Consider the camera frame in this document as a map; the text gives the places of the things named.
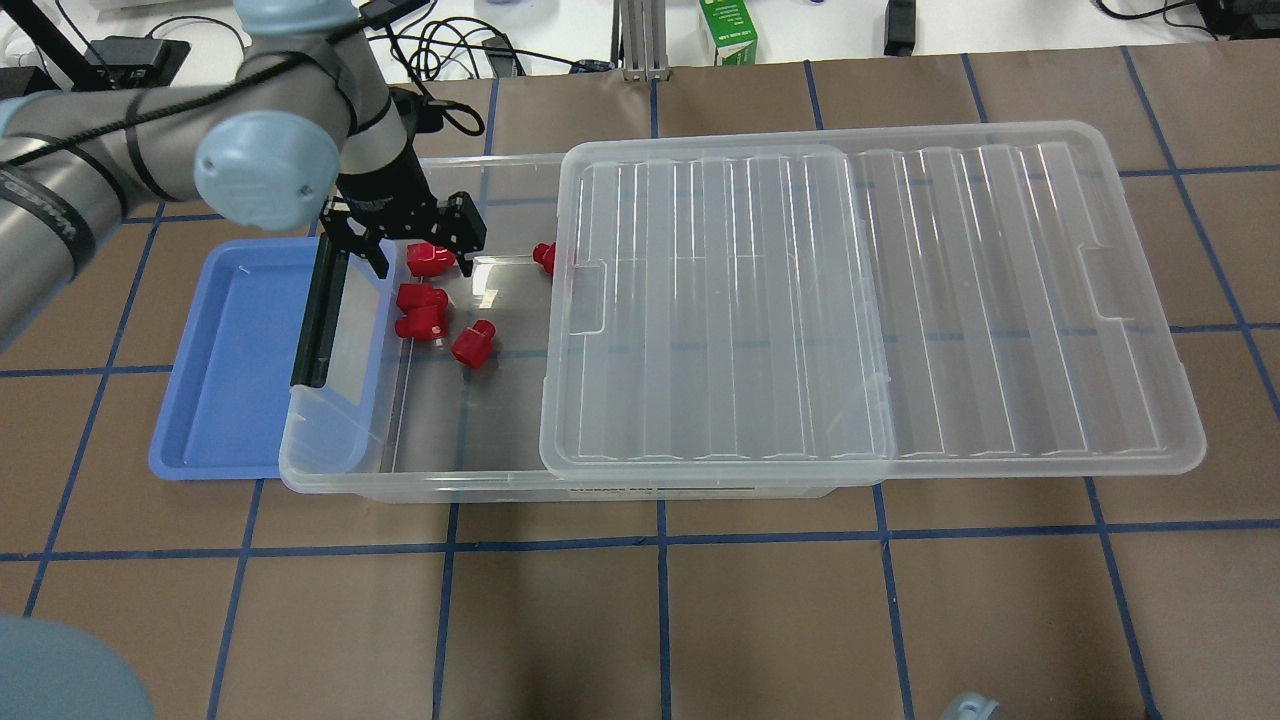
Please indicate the clear plastic storage box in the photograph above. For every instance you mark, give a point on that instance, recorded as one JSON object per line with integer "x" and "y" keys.
{"x": 450, "y": 420}

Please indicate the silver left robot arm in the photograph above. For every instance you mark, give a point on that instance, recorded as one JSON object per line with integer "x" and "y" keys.
{"x": 308, "y": 117}

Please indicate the blue plastic tray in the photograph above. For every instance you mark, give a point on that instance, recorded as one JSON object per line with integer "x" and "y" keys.
{"x": 223, "y": 411}

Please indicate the clear plastic box lid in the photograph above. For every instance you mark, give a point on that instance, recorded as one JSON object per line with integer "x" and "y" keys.
{"x": 1022, "y": 327}

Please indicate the red block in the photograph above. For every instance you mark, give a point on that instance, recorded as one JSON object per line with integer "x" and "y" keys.
{"x": 426, "y": 260}
{"x": 475, "y": 344}
{"x": 551, "y": 259}
{"x": 411, "y": 296}
{"x": 426, "y": 324}

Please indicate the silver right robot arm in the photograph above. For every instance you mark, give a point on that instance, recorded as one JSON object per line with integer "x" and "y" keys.
{"x": 974, "y": 706}

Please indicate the green white carton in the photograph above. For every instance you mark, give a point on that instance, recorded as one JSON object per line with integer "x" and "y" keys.
{"x": 730, "y": 32}

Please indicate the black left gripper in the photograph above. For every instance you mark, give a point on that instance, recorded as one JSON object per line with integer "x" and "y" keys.
{"x": 383, "y": 186}

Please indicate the black box latch handle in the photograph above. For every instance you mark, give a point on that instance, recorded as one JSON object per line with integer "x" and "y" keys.
{"x": 318, "y": 329}

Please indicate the aluminium frame post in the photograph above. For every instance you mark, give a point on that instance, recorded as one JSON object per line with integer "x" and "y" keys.
{"x": 639, "y": 40}

